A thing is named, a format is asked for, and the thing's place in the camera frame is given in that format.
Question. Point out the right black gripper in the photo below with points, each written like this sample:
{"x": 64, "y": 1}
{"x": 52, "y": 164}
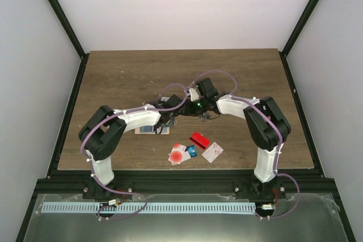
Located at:
{"x": 189, "y": 111}

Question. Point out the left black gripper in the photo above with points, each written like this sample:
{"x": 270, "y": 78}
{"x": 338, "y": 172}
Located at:
{"x": 171, "y": 123}

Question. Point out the beige leather card holder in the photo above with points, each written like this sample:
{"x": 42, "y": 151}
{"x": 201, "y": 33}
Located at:
{"x": 163, "y": 130}

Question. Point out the red card black stripe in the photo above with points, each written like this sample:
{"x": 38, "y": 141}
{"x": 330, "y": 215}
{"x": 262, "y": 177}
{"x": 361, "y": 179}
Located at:
{"x": 199, "y": 140}

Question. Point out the white card red circle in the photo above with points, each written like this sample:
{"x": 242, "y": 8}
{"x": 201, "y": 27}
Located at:
{"x": 178, "y": 154}

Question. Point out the white card pink pattern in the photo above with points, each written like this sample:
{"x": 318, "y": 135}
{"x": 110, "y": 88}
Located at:
{"x": 212, "y": 152}

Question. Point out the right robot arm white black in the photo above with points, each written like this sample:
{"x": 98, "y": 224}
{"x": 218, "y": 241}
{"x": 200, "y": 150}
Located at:
{"x": 267, "y": 125}

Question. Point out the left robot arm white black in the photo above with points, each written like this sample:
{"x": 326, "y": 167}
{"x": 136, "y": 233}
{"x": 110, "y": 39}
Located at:
{"x": 103, "y": 131}

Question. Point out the black VIP card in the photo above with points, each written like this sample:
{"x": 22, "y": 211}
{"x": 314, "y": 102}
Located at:
{"x": 205, "y": 116}

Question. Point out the blue white card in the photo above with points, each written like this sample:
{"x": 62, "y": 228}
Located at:
{"x": 191, "y": 150}

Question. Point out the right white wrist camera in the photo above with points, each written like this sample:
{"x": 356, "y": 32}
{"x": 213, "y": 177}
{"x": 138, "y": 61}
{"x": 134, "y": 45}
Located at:
{"x": 192, "y": 94}

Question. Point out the black aluminium front rail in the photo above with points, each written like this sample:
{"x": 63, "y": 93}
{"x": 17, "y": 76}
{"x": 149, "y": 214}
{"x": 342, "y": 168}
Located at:
{"x": 235, "y": 182}

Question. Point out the light blue slotted cable duct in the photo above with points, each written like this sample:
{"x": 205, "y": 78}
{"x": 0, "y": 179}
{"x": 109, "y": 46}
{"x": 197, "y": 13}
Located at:
{"x": 151, "y": 208}

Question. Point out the right black frame post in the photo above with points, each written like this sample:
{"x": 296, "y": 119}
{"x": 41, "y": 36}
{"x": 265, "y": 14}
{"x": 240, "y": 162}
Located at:
{"x": 302, "y": 21}

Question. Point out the black frame post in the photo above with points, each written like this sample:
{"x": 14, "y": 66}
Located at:
{"x": 62, "y": 18}
{"x": 302, "y": 21}

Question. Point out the left black frame post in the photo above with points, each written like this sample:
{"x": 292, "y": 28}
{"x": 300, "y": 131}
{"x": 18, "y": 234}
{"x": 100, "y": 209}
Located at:
{"x": 62, "y": 18}

